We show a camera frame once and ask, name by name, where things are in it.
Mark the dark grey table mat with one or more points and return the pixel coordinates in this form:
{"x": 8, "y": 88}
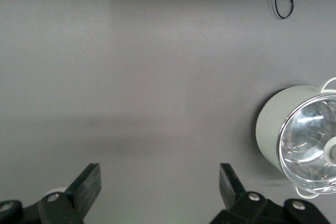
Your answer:
{"x": 131, "y": 77}

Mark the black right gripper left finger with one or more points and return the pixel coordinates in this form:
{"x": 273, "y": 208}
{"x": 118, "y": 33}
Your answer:
{"x": 65, "y": 208}

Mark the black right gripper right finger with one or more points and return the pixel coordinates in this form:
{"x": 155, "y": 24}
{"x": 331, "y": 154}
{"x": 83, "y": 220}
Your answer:
{"x": 249, "y": 208}

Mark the grey-green cooking pot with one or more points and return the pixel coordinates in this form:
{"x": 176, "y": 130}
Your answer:
{"x": 270, "y": 124}

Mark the glass pot lid grey knob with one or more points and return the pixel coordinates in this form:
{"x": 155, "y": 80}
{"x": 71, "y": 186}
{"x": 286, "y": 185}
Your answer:
{"x": 304, "y": 142}

